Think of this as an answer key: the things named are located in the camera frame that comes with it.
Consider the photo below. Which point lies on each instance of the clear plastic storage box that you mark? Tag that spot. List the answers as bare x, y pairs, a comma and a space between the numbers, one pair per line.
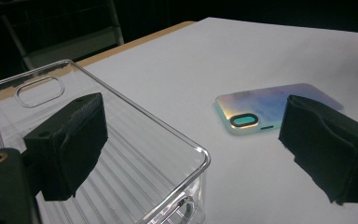
155, 155

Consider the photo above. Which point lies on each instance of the metal stand frame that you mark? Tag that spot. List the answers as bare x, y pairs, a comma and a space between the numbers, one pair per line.
71, 46

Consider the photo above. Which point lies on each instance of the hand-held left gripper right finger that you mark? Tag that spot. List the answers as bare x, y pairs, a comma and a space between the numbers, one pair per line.
326, 146

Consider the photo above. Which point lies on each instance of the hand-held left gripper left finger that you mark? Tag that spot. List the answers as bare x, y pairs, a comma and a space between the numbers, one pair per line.
65, 146

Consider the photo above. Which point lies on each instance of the iridescent phone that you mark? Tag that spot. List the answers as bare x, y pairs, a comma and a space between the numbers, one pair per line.
261, 107

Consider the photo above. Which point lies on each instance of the white table cover sheet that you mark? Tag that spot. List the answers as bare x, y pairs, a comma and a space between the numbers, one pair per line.
245, 62

